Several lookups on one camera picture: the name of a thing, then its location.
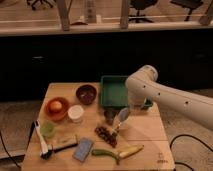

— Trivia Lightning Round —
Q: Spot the grey blue towel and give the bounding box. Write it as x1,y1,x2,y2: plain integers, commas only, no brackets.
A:
118,107,130,122

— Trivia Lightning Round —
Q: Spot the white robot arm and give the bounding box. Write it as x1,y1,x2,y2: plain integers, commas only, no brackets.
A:
125,65,213,131

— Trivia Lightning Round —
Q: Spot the purple bowl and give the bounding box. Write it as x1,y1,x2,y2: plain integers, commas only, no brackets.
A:
76,84,97,105

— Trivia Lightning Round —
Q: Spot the orange bowl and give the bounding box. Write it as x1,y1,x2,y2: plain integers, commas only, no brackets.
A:
44,97,69,121

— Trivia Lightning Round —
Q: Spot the egg in orange bowl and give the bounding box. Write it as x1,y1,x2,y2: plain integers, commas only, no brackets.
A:
50,101,62,112

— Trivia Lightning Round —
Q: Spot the green plastic tray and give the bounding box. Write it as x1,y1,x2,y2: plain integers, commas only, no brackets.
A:
99,74,154,110

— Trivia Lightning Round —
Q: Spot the dark brown food piece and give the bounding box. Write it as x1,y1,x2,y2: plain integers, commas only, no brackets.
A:
95,126,117,148

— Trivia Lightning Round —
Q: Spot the corn cob with husk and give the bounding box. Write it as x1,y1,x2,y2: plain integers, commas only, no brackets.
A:
91,145,144,165

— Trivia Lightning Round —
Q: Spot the white round container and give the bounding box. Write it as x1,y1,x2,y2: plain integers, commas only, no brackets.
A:
68,105,84,123

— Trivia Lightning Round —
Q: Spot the blue sponge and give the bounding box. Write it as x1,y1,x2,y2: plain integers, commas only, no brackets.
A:
73,138,94,162

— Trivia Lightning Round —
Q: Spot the wooden block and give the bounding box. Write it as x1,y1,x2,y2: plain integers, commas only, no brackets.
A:
52,135,77,150

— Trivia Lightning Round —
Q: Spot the small green cup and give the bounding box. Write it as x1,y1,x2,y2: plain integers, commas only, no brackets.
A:
40,121,55,138

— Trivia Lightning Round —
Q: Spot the black cable right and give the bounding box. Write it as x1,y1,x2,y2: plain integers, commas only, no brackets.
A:
169,133,213,171

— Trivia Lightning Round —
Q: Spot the black cable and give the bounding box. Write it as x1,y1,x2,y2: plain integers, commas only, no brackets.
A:
169,133,213,171
0,129,22,169

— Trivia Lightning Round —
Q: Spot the black handled spatula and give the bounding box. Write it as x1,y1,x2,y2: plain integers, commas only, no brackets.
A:
40,143,78,160

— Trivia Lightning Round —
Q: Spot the black cable left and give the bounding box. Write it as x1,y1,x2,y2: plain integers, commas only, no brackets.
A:
0,129,22,169

